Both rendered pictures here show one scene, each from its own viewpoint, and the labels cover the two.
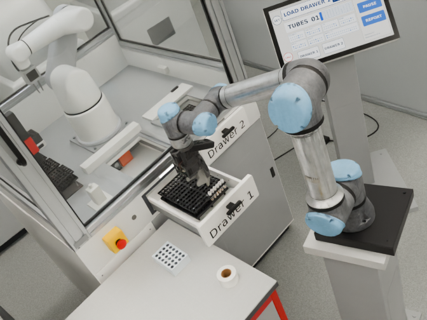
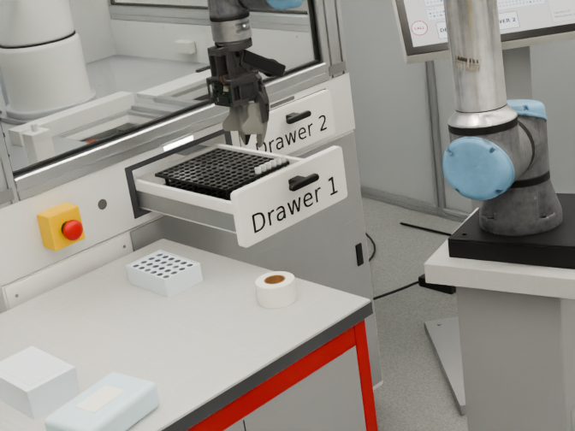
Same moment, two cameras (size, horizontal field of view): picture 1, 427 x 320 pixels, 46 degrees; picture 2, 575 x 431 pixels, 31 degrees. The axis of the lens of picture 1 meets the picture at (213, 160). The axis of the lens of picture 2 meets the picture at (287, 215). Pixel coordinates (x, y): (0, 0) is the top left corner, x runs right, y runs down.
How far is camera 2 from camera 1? 89 cm
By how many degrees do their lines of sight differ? 19
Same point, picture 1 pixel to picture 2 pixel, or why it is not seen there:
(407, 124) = not seen: outside the picture
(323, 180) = (486, 67)
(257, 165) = (335, 225)
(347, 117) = not seen: hidden behind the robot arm
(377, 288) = (554, 375)
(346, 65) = (516, 76)
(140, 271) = (97, 293)
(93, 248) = (16, 227)
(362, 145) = not seen: hidden behind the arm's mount
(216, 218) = (268, 192)
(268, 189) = (346, 287)
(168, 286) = (151, 308)
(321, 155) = (489, 12)
